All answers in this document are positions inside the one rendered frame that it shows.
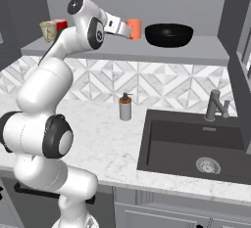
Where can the grey cabinet shelf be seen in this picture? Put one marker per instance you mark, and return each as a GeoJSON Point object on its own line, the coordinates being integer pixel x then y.
{"type": "Point", "coordinates": [153, 52]}

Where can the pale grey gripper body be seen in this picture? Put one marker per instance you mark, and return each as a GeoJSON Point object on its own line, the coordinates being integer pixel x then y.
{"type": "Point", "coordinates": [124, 30]}

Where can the beige patterned glass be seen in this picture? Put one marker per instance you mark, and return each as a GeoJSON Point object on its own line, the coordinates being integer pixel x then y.
{"type": "Point", "coordinates": [49, 31]}

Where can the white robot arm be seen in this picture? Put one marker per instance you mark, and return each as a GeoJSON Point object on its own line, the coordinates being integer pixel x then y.
{"type": "Point", "coordinates": [42, 85]}

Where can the dark grey glazed cabinet door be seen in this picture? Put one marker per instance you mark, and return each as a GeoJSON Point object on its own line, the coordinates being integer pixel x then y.
{"type": "Point", "coordinates": [237, 62]}

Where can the dark grey dishwasher front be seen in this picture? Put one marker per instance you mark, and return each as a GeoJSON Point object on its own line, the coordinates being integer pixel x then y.
{"type": "Point", "coordinates": [36, 210]}

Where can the dark grey sink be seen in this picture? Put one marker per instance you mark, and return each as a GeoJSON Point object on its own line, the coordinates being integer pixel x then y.
{"type": "Point", "coordinates": [192, 147]}

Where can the grey tap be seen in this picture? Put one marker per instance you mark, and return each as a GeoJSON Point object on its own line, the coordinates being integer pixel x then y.
{"type": "Point", "coordinates": [214, 106]}

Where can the grey soap dispenser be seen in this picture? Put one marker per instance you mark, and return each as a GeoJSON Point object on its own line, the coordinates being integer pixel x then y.
{"type": "Point", "coordinates": [125, 109]}

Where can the grey base cupboard doors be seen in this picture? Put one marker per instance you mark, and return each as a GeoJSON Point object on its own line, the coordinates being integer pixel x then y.
{"type": "Point", "coordinates": [183, 210]}

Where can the orange cup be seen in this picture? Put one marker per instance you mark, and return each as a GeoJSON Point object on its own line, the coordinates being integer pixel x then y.
{"type": "Point", "coordinates": [135, 29]}

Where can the black bowl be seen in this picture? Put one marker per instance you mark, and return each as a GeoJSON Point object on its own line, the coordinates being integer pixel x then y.
{"type": "Point", "coordinates": [169, 35]}

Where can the red cup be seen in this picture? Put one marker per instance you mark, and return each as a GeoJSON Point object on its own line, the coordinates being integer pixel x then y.
{"type": "Point", "coordinates": [61, 25]}

